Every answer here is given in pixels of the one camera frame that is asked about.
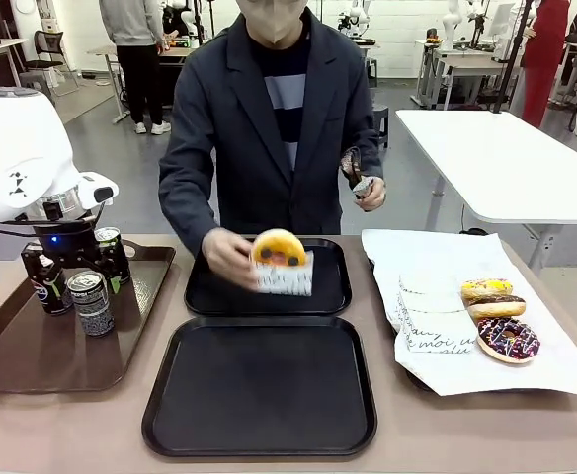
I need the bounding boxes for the black office chair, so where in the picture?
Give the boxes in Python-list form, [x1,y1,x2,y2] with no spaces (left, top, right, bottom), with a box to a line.
[24,30,80,98]

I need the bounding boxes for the black floor cable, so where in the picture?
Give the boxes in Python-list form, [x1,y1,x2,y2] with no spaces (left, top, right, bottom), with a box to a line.
[458,201,488,236]

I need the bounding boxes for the yellow sprinkled donut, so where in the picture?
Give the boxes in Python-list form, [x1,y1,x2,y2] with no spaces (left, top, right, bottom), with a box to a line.
[460,277,515,300]

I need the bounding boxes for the person's right hand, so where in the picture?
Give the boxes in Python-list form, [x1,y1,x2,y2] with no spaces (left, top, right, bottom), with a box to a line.
[202,227,260,290]

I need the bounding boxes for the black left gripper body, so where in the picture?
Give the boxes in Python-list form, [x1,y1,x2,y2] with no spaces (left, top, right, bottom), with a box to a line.
[31,221,103,264]

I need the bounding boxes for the white desk with equipment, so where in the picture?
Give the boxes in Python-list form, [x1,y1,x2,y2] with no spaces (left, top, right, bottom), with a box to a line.
[413,39,522,112]

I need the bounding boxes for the black green Pepsi can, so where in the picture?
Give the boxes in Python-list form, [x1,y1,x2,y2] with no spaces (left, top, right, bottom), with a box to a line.
[65,270,118,339]
[94,226,132,286]
[35,269,76,317]

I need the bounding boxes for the small black stool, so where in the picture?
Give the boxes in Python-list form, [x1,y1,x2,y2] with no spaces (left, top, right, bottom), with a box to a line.
[371,104,391,150]

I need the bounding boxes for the desk with white legs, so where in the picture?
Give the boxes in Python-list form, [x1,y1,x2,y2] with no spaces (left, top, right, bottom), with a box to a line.
[87,42,194,125]

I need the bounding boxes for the seated person in black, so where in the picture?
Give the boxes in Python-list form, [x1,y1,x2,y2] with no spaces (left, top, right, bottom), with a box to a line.
[162,0,197,40]

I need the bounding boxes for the chocolate glazed donut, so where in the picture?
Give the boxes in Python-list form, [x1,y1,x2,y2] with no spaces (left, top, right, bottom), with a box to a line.
[465,294,528,320]

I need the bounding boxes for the black stand pole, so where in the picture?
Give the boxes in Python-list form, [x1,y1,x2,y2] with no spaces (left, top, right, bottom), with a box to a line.
[490,0,539,116]

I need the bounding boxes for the dark donut with coloured sprinkles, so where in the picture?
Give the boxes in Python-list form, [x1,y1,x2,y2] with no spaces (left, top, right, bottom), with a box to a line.
[475,316,542,366]

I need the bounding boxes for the person's left forearm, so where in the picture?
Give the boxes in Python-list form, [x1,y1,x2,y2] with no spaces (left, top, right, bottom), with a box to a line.
[352,142,386,184]

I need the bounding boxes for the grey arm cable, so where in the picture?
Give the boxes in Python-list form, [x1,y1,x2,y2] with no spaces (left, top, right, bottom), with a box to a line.
[0,220,41,236]

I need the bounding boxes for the person's right forearm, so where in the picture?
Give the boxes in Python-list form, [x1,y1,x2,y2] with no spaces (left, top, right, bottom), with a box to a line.
[158,162,221,258]

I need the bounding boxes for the person's torso in dark blazer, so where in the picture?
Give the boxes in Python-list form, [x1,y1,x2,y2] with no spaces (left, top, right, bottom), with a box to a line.
[158,0,386,239]

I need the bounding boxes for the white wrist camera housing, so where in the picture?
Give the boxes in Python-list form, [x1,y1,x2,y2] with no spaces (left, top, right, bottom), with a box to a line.
[77,171,121,211]

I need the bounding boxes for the person in red clothes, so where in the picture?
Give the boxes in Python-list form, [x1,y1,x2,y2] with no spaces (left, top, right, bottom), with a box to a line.
[521,0,572,128]

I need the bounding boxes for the dark serving tongs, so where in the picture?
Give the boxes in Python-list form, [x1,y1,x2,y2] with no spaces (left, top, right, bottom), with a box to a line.
[339,146,374,201]

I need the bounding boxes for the standing person in grey hoodie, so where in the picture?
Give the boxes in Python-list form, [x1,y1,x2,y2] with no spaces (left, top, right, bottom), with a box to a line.
[98,0,172,136]

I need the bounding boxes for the person's left hand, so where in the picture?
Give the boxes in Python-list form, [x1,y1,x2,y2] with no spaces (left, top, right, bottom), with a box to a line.
[356,176,388,214]

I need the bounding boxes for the grey step stool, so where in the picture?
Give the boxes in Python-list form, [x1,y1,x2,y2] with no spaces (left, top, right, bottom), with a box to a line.
[20,72,57,96]

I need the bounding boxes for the large white paper sheet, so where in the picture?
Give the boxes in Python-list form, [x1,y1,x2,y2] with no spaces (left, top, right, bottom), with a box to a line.
[361,227,577,399]

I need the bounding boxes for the white table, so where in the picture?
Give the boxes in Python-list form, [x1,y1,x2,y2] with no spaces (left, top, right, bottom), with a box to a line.
[394,108,577,272]

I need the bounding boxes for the brown plastic tray with handles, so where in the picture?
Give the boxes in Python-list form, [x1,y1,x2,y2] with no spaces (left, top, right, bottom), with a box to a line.
[0,238,177,396]

